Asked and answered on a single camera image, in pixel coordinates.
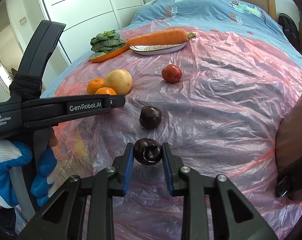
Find orange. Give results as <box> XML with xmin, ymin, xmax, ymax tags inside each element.
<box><xmin>87</xmin><ymin>77</ymin><xmax>105</xmax><ymax>95</ymax></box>
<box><xmin>95</xmin><ymin>87</ymin><xmax>117</xmax><ymax>95</ymax></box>

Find orange oval dish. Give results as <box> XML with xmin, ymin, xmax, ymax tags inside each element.
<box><xmin>90</xmin><ymin>45</ymin><xmax>129</xmax><ymax>63</ymax></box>

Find black backpack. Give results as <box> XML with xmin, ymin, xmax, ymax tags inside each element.
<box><xmin>278</xmin><ymin>13</ymin><xmax>300</xmax><ymax>51</ymax></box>

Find left blue white gloved hand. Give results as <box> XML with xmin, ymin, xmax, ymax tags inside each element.
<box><xmin>0</xmin><ymin>131</ymin><xmax>58</xmax><ymax>209</ymax></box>

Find green leafy bok choy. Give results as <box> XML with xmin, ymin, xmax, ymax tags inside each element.
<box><xmin>90</xmin><ymin>30</ymin><xmax>126</xmax><ymax>54</ymax></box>

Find small red tomato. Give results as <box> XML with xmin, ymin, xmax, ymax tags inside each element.
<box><xmin>162</xmin><ymin>64</ymin><xmax>182</xmax><ymax>83</ymax></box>

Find large orange carrot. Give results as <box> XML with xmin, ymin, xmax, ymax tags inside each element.
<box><xmin>126</xmin><ymin>28</ymin><xmax>196</xmax><ymax>46</ymax></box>

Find dark plum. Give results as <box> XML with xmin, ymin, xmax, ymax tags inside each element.
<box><xmin>133</xmin><ymin>138</ymin><xmax>163</xmax><ymax>166</ymax></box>
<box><xmin>139</xmin><ymin>106</ymin><xmax>162</xmax><ymax>129</ymax></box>

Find pink plastic sheet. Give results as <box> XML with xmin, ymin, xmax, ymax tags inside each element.
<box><xmin>40</xmin><ymin>19</ymin><xmax>302</xmax><ymax>240</ymax></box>

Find yellow pear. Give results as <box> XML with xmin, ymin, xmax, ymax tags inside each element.
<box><xmin>105</xmin><ymin>69</ymin><xmax>132</xmax><ymax>95</ymax></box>

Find white oval plate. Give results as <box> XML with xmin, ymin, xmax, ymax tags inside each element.
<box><xmin>129</xmin><ymin>42</ymin><xmax>188</xmax><ymax>56</ymax></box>

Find white wardrobe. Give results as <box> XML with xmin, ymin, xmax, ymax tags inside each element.
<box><xmin>5</xmin><ymin>0</ymin><xmax>144</xmax><ymax>86</ymax></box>

